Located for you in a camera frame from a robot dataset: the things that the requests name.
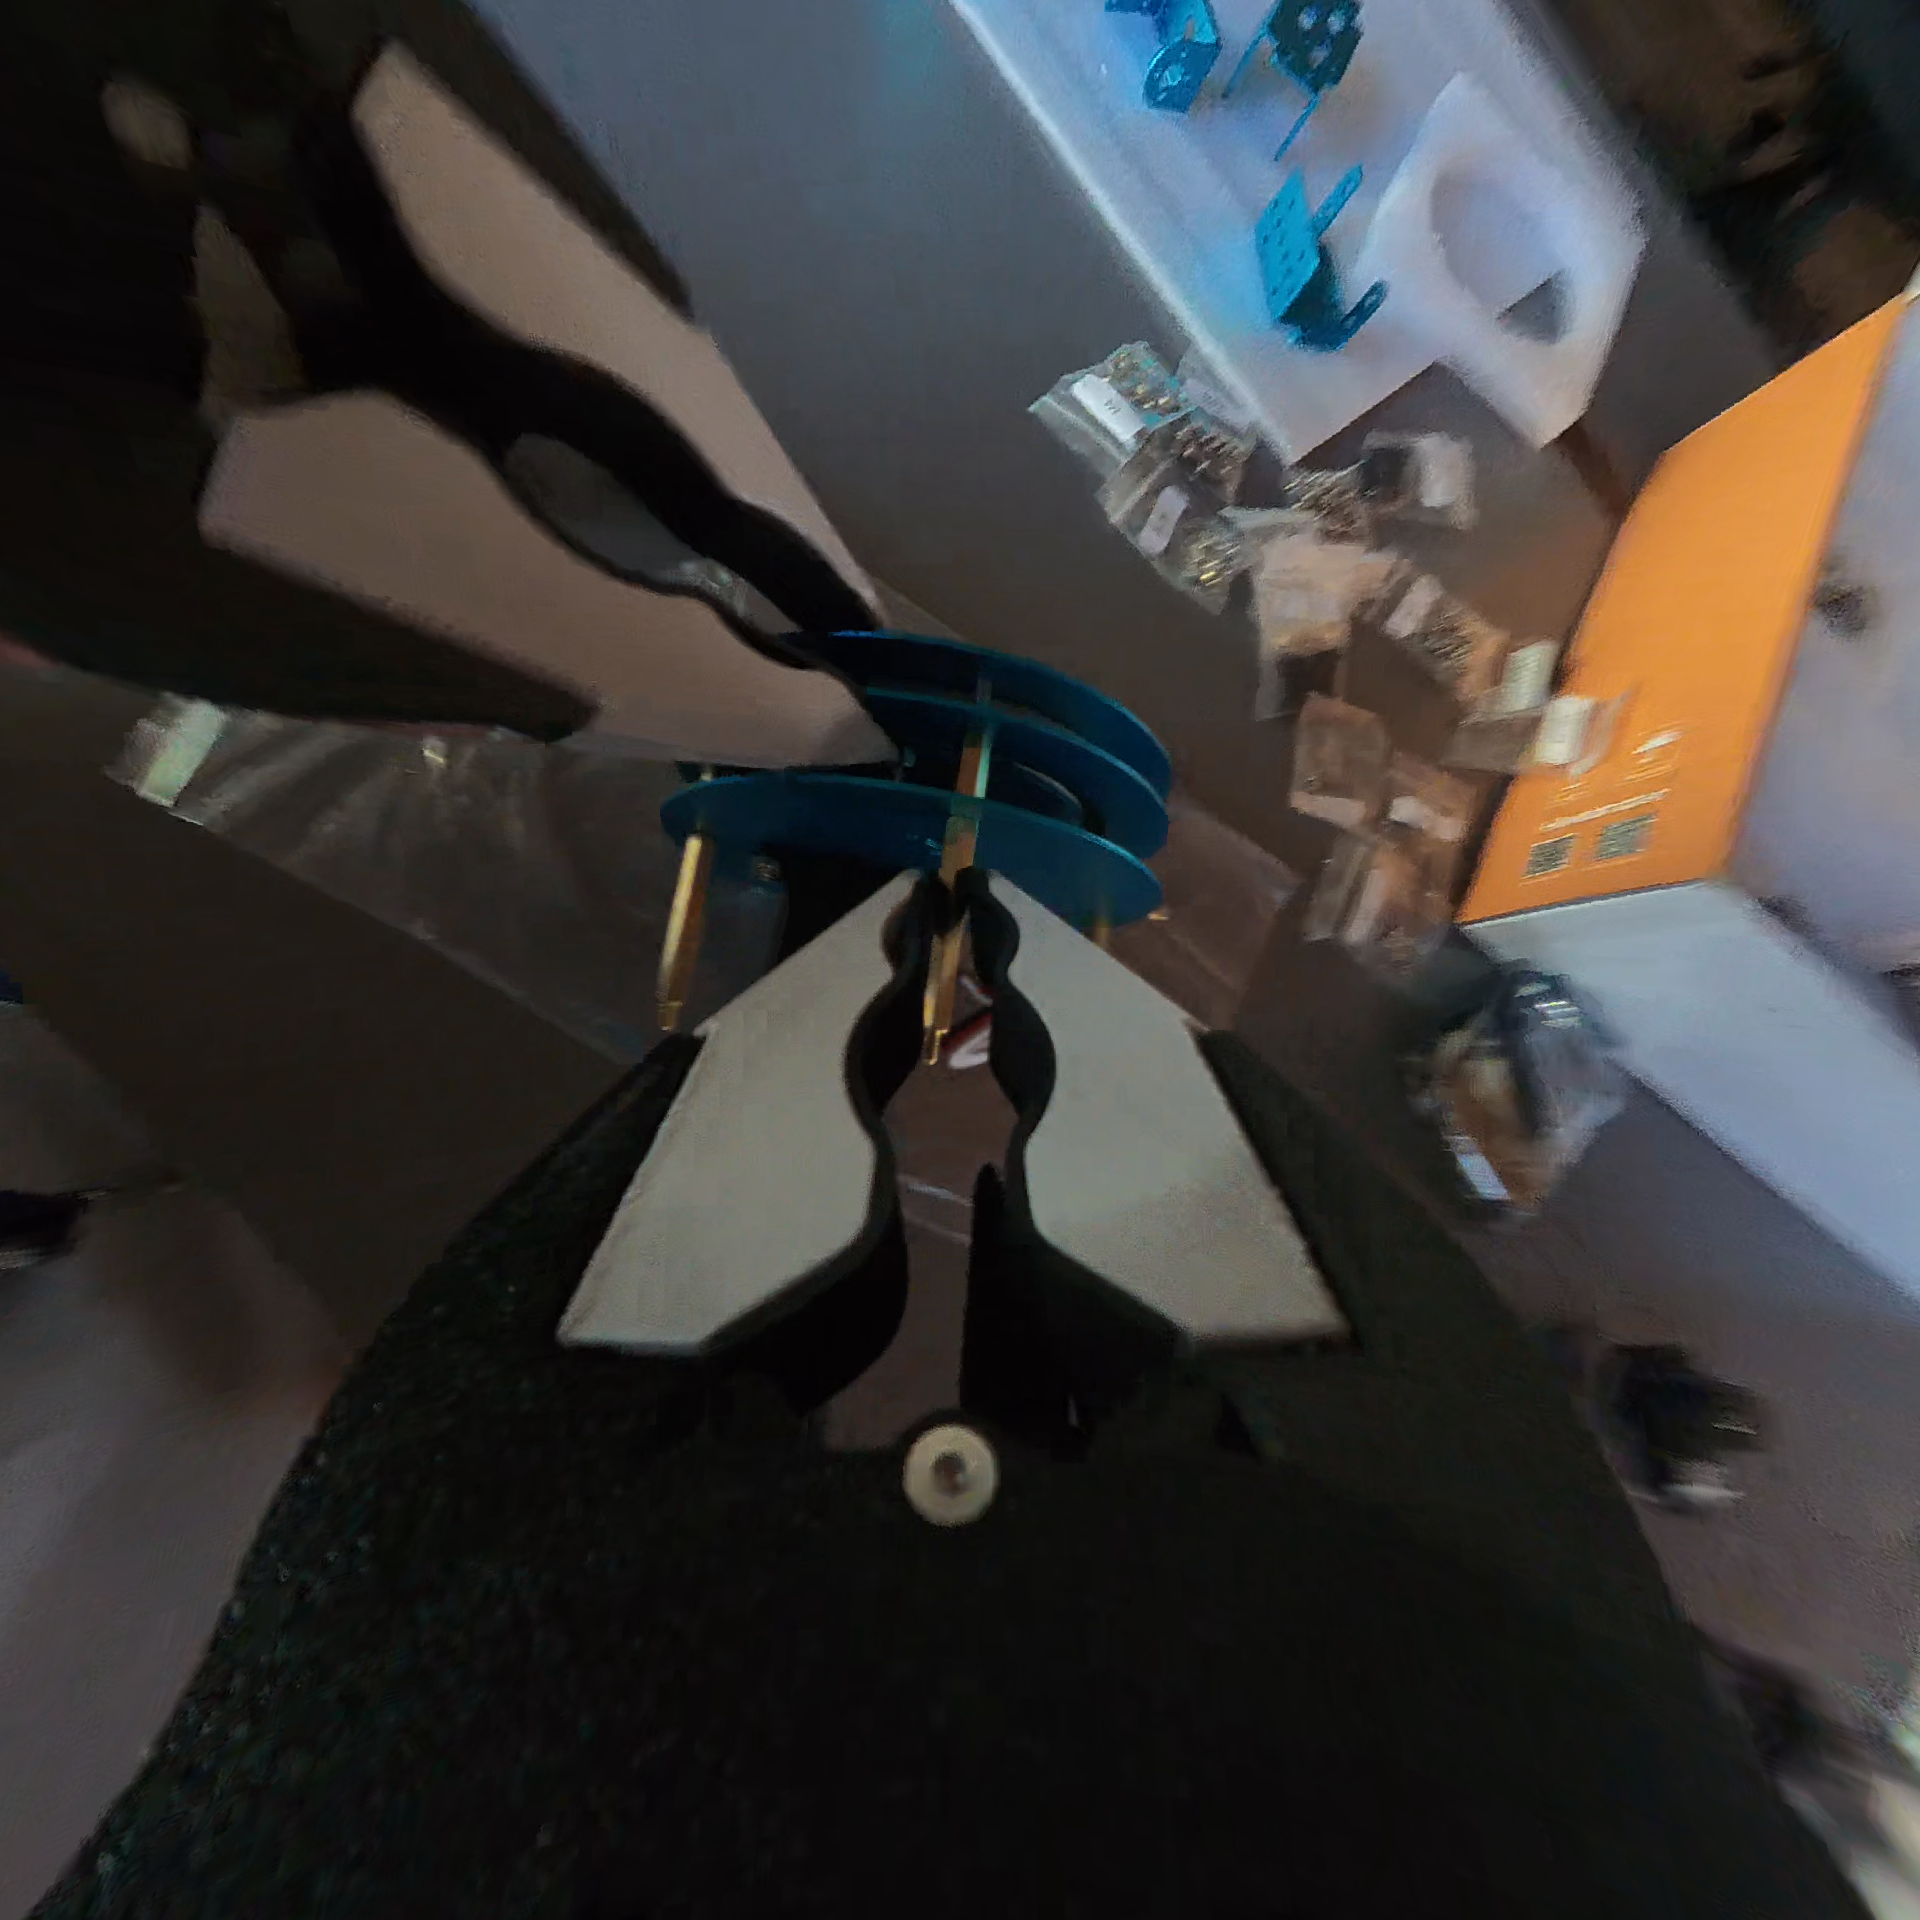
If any black antistatic bag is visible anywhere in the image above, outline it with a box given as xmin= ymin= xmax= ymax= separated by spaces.
xmin=1403 ymin=960 xmax=1633 ymax=1219

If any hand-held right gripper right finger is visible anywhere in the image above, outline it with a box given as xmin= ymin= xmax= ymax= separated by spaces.
xmin=961 ymin=870 xmax=1351 ymax=1347

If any blue long U bracket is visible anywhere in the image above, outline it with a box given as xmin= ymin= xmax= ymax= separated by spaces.
xmin=1253 ymin=161 xmax=1393 ymax=356

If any pile of small screw bags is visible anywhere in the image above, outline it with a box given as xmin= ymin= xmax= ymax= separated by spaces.
xmin=1032 ymin=341 xmax=1619 ymax=966

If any blue small bracket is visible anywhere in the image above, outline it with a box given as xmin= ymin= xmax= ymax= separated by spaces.
xmin=1110 ymin=0 xmax=1229 ymax=118

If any blue round base assembly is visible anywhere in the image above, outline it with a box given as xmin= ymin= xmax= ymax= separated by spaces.
xmin=657 ymin=630 xmax=1176 ymax=1074

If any person's light garment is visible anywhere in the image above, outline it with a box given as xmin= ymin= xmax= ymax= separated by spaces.
xmin=0 ymin=1004 xmax=370 ymax=1920

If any white foam cutout piece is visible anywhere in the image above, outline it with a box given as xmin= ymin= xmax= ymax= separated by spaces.
xmin=1356 ymin=72 xmax=1649 ymax=451

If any grey desk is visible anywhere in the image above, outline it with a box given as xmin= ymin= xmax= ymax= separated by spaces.
xmin=0 ymin=0 xmax=1920 ymax=1801

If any white foam sheet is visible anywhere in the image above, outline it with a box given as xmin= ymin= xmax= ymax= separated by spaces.
xmin=953 ymin=0 xmax=1649 ymax=461

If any black servo motor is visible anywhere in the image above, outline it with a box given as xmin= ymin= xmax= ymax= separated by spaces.
xmin=1590 ymin=1341 xmax=1769 ymax=1511

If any large clear plastic bag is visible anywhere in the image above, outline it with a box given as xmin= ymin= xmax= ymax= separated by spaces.
xmin=112 ymin=695 xmax=1279 ymax=1081

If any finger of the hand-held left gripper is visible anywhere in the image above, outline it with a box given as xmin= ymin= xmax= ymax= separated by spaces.
xmin=199 ymin=390 xmax=902 ymax=770
xmin=349 ymin=41 xmax=889 ymax=639

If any orange cardboard box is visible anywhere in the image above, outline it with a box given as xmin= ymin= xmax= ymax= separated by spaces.
xmin=1455 ymin=254 xmax=1920 ymax=1308

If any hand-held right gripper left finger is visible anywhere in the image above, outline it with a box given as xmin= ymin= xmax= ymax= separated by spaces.
xmin=554 ymin=872 xmax=924 ymax=1359

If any blue multi-hole bracket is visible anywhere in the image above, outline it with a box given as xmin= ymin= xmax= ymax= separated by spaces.
xmin=1230 ymin=0 xmax=1370 ymax=161

